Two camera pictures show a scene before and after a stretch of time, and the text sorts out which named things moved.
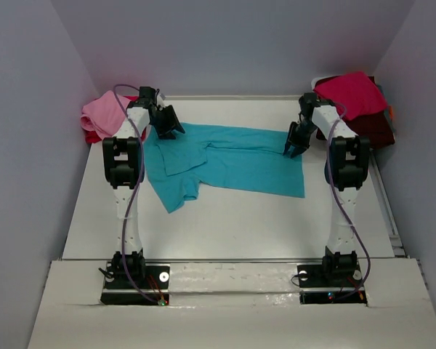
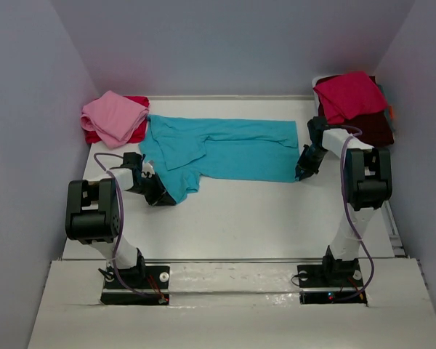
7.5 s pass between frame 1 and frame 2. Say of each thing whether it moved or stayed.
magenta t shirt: stayed
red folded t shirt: stayed
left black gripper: moved
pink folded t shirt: stayed
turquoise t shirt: moved
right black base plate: stayed
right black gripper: moved
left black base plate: stayed
